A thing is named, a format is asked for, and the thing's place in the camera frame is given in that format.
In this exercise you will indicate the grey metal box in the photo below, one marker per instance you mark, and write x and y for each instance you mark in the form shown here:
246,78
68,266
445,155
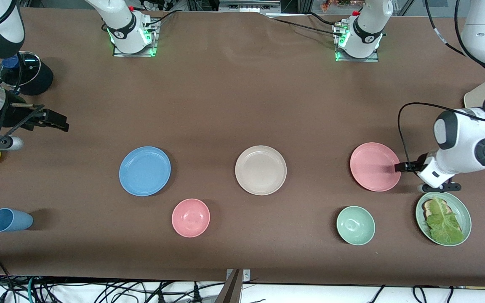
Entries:
249,5

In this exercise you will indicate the grey metal table bracket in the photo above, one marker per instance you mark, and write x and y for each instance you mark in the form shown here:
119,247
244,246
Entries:
246,275

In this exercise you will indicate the toasted bread slice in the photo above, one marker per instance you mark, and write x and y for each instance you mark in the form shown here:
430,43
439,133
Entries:
428,206

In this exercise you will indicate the blue plate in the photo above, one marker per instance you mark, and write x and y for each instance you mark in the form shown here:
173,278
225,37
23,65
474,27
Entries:
145,171

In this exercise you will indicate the green oval plate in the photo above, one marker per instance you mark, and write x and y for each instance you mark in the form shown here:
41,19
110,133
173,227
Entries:
465,212

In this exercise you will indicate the small green bowl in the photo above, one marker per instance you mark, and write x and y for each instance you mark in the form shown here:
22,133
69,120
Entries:
355,225

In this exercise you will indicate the green lettuce leaf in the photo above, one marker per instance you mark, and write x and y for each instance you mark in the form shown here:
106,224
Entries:
444,227

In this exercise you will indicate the orange artificial flowers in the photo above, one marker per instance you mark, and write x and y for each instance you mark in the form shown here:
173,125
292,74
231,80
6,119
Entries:
339,4

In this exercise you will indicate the small pink bowl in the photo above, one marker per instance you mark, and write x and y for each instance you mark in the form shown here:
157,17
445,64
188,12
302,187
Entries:
190,218

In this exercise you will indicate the beige plate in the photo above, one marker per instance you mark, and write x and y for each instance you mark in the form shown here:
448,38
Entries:
261,170

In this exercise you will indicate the pink plate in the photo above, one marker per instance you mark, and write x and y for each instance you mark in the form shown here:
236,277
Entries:
373,167

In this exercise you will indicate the beige wooden cutting board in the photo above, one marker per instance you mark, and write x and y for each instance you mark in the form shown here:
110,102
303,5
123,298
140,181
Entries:
476,97

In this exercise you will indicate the blue plastic cup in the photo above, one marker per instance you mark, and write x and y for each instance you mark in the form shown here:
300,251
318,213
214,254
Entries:
13,220

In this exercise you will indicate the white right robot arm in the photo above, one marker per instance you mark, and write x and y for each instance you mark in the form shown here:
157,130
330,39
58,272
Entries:
120,21

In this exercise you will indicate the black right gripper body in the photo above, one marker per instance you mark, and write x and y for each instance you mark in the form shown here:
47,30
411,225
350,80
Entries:
14,114

